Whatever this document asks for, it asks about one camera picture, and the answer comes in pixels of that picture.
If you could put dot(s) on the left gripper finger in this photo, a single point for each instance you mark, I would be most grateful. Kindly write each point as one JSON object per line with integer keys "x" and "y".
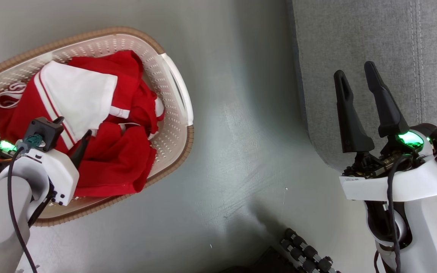
{"x": 81, "y": 148}
{"x": 59, "y": 120}

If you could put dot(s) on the grey fabric sofa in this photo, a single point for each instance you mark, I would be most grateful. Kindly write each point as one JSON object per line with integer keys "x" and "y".
{"x": 355, "y": 38}

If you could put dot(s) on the red garment with white trim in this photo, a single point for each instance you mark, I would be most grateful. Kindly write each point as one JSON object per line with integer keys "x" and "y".
{"x": 116, "y": 163}

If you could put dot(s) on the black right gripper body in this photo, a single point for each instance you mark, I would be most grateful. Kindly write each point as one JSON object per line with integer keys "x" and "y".
{"x": 396, "y": 155}

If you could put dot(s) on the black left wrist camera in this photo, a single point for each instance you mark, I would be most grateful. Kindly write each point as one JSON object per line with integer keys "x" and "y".
{"x": 46, "y": 129}

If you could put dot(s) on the cream perforated laundry basket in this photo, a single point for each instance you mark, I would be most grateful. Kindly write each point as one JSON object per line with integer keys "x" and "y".
{"x": 165, "y": 113}

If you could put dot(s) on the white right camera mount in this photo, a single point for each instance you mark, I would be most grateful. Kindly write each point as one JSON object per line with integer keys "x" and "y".
{"x": 412, "y": 185}

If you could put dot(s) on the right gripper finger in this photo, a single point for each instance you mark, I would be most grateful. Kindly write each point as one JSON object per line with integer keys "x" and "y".
{"x": 387, "y": 113}
{"x": 351, "y": 125}

